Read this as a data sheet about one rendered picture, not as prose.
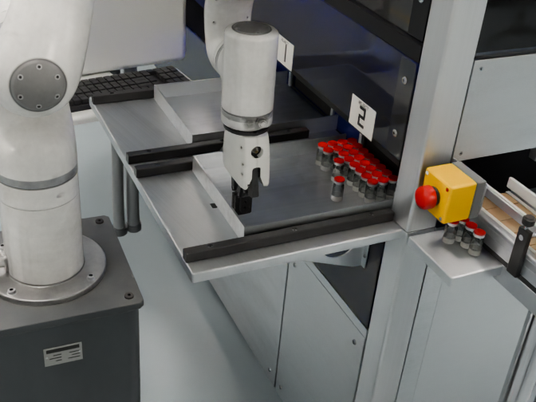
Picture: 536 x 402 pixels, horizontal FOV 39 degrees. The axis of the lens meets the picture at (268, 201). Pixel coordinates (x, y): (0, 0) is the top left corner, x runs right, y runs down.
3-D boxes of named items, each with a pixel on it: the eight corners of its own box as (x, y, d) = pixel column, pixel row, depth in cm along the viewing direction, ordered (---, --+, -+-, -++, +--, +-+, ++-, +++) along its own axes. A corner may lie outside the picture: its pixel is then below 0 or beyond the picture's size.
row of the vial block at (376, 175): (341, 157, 158) (344, 138, 156) (387, 202, 144) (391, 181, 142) (332, 159, 157) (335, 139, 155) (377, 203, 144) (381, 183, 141)
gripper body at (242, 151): (281, 128, 121) (275, 188, 127) (254, 102, 129) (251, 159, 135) (237, 135, 119) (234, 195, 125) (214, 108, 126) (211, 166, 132)
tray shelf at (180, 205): (276, 82, 194) (277, 76, 193) (435, 230, 141) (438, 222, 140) (88, 104, 175) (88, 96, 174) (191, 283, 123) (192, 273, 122)
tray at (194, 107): (285, 83, 189) (287, 70, 187) (336, 129, 170) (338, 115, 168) (154, 98, 176) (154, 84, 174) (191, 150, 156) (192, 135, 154)
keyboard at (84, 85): (173, 71, 209) (173, 62, 208) (197, 90, 200) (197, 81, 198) (29, 94, 190) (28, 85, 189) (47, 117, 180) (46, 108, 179)
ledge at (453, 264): (469, 230, 142) (470, 222, 141) (514, 270, 132) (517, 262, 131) (406, 244, 137) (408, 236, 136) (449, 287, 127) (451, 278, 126)
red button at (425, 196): (428, 199, 128) (433, 179, 126) (443, 211, 125) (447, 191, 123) (410, 202, 127) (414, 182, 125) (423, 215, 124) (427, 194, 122)
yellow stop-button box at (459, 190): (451, 196, 133) (460, 160, 129) (477, 218, 127) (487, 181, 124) (415, 203, 130) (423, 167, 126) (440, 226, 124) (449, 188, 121)
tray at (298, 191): (343, 147, 162) (345, 133, 160) (410, 211, 143) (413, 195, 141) (192, 171, 149) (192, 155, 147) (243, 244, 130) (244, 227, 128)
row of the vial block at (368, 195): (332, 159, 157) (335, 139, 155) (376, 203, 144) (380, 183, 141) (322, 160, 156) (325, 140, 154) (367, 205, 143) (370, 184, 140)
